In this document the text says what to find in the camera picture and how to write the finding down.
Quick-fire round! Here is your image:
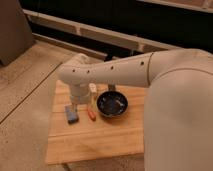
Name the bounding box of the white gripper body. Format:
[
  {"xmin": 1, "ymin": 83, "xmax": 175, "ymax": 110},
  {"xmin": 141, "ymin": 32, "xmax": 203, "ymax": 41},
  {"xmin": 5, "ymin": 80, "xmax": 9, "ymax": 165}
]
[{"xmin": 69, "ymin": 84, "xmax": 91, "ymax": 104}]

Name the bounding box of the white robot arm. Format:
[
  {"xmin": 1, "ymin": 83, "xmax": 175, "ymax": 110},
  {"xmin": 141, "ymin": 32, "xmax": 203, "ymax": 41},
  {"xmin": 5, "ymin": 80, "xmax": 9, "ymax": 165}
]
[{"xmin": 59, "ymin": 49, "xmax": 213, "ymax": 171}]

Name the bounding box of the dark ceramic bowl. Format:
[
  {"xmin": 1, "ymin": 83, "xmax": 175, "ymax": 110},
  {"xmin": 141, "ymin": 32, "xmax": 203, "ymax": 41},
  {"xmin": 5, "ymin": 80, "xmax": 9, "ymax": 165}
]
[{"xmin": 97, "ymin": 91, "xmax": 128, "ymax": 118}]

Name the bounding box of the small white bottle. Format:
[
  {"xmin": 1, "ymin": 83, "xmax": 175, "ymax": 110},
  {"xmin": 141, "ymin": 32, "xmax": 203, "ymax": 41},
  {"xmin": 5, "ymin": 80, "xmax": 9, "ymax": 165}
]
[{"xmin": 89, "ymin": 83, "xmax": 98, "ymax": 101}]

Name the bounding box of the blue sponge block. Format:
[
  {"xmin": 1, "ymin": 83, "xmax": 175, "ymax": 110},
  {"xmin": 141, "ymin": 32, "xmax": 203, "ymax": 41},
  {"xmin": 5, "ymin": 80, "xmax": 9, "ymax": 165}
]
[{"xmin": 65, "ymin": 106, "xmax": 79, "ymax": 124}]

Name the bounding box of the orange carrot toy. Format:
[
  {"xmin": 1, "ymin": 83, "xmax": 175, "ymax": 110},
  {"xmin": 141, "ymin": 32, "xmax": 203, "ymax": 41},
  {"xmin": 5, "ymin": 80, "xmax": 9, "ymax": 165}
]
[{"xmin": 87, "ymin": 104, "xmax": 96, "ymax": 121}]

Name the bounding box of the small dark brown block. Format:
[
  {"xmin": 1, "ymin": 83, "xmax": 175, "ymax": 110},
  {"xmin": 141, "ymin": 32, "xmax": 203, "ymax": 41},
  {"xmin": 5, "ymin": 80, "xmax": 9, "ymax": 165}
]
[{"xmin": 108, "ymin": 85, "xmax": 116, "ymax": 91}]

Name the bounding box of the wooden board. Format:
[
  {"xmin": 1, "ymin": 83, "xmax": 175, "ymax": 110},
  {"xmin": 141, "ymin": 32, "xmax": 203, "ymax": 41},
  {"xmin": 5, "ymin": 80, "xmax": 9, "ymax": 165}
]
[{"xmin": 46, "ymin": 81, "xmax": 146, "ymax": 164}]

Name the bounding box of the grey cabinet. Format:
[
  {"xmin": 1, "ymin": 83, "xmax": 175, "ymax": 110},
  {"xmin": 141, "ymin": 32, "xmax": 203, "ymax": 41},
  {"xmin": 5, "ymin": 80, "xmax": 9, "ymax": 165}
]
[{"xmin": 0, "ymin": 0, "xmax": 35, "ymax": 66}]

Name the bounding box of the black bracket on rail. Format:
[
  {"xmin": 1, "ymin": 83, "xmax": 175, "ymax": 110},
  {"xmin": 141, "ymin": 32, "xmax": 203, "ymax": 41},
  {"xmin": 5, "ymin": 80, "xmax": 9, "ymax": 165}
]
[{"xmin": 104, "ymin": 54, "xmax": 113, "ymax": 62}]

